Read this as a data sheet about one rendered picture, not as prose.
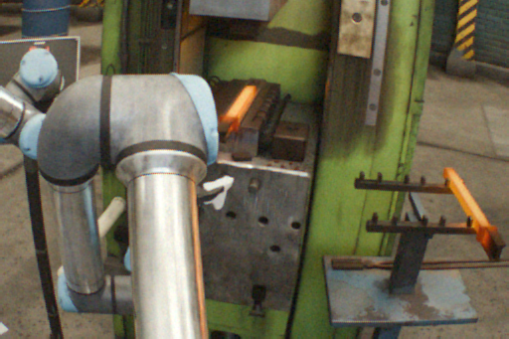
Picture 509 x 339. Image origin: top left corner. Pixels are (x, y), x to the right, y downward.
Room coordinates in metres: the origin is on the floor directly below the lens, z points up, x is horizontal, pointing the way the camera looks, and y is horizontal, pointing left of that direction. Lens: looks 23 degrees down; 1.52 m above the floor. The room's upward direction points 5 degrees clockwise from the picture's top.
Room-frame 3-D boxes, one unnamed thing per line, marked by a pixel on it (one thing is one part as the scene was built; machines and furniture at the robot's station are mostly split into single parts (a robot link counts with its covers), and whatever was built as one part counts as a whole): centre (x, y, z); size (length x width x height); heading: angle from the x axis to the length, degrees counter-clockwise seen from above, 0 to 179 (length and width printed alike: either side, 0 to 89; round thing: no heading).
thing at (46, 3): (5.72, 2.39, 0.44); 0.59 x 0.59 x 0.88
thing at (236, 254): (1.62, 0.01, 0.69); 0.56 x 0.38 x 0.45; 172
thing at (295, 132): (1.45, -0.09, 0.95); 0.12 x 0.08 x 0.06; 172
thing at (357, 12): (1.50, -0.24, 1.27); 0.09 x 0.02 x 0.17; 82
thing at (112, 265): (1.58, 0.43, 0.36); 0.09 x 0.07 x 0.12; 82
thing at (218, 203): (1.05, 0.06, 0.97); 0.09 x 0.03 x 0.06; 136
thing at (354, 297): (1.18, -0.41, 0.67); 0.40 x 0.30 x 0.02; 91
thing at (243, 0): (1.62, 0.06, 1.32); 0.42 x 0.20 x 0.10; 172
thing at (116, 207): (1.37, 0.45, 0.62); 0.44 x 0.05 x 0.05; 172
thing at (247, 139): (1.62, 0.06, 0.96); 0.42 x 0.20 x 0.09; 172
